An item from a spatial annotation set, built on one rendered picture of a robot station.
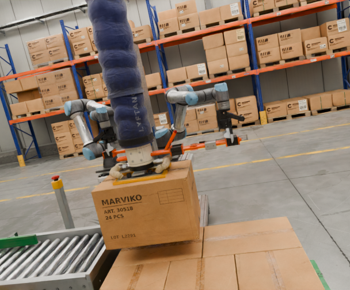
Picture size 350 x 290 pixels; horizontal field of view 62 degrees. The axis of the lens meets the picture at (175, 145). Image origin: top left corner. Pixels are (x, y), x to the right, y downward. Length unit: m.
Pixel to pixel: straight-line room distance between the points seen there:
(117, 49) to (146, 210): 0.97
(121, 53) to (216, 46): 7.30
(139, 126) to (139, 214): 0.54
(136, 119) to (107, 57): 0.39
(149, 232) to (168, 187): 0.32
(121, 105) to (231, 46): 7.40
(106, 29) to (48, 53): 8.53
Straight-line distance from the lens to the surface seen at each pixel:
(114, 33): 1.82
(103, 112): 2.20
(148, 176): 1.82
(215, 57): 8.99
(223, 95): 1.79
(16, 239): 2.91
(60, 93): 10.17
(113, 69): 1.80
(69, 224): 2.91
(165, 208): 1.80
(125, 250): 2.24
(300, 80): 10.63
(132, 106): 1.80
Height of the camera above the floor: 1.59
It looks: 11 degrees down
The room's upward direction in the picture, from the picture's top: 12 degrees counter-clockwise
